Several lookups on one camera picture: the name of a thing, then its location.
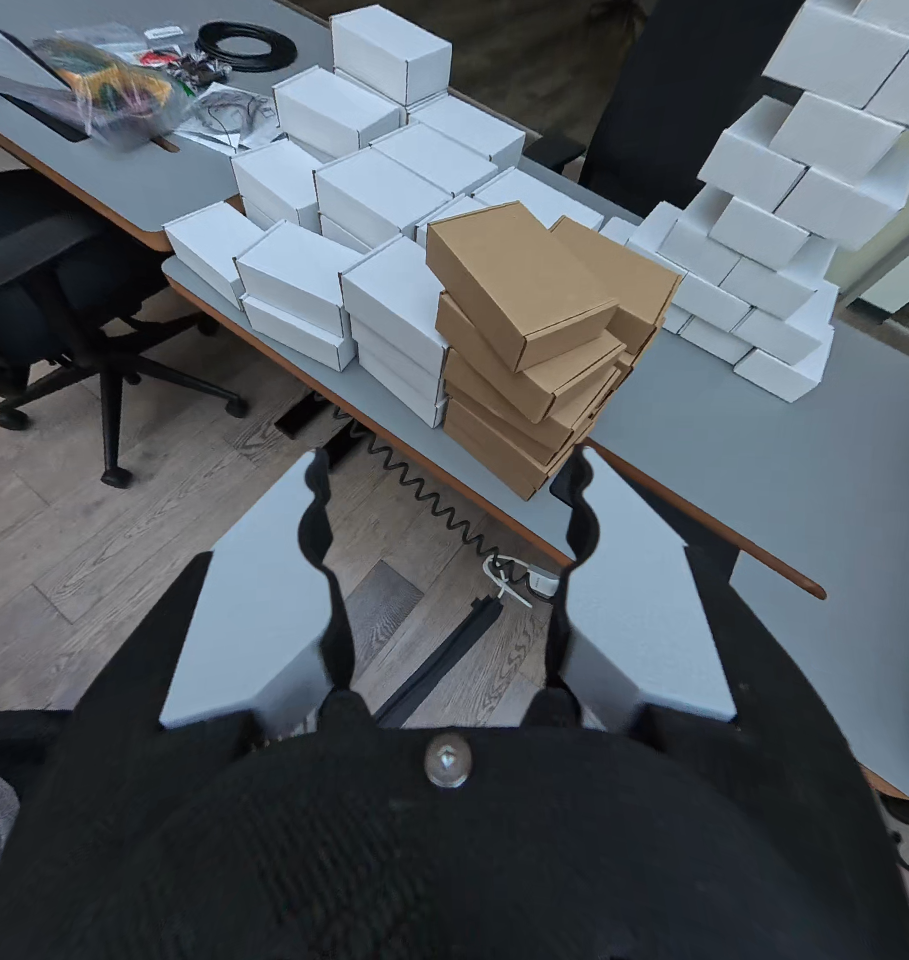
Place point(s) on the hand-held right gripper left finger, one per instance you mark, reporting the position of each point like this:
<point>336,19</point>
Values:
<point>252,622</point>

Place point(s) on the black office chair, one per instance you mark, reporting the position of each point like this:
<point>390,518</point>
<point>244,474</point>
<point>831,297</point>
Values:
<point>19,285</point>

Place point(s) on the white box wall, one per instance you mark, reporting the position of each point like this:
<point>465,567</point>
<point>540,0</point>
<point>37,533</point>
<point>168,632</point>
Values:
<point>762,225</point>

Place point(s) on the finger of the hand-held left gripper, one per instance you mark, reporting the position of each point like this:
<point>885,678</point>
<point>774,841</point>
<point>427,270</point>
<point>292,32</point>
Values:
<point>4,52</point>

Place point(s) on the pile of white boxes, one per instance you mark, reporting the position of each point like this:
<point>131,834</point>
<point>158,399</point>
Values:
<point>364,195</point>

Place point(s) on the white power strip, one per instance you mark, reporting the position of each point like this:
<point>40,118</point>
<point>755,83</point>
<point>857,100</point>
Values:
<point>541,581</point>

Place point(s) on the beige door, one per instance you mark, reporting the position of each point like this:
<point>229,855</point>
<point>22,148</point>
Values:
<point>904,277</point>

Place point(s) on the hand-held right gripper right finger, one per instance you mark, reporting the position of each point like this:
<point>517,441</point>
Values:
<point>642,622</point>

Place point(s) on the stack of brown flat boxes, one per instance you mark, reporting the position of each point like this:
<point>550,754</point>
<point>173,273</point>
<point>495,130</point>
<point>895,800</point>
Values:
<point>514,277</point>

